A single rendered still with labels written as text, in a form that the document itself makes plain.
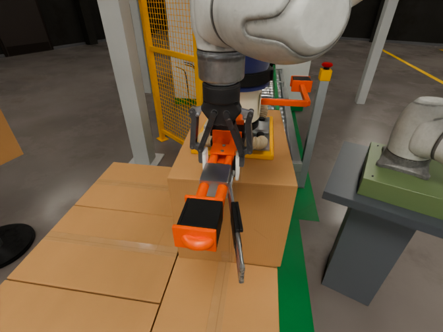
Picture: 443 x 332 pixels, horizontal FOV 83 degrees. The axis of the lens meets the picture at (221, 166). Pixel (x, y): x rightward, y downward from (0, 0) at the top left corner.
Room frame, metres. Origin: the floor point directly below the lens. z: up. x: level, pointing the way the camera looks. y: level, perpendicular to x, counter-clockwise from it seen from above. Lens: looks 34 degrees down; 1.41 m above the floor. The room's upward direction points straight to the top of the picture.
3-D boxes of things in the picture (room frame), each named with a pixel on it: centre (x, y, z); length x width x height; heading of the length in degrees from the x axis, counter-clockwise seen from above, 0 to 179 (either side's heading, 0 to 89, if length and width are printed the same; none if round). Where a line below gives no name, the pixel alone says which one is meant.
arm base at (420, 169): (0.89, -0.77, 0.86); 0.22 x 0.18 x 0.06; 144
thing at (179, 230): (0.32, 0.04, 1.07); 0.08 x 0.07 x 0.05; 171
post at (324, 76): (1.76, -0.70, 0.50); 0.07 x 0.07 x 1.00; 81
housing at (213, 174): (0.45, 0.01, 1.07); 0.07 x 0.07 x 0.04; 81
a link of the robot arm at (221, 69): (0.50, 0.00, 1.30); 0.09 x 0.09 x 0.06
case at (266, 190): (0.90, -0.06, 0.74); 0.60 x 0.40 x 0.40; 174
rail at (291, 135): (2.38, -0.62, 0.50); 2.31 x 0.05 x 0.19; 171
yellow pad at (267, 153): (0.90, -0.15, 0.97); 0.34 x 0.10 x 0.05; 171
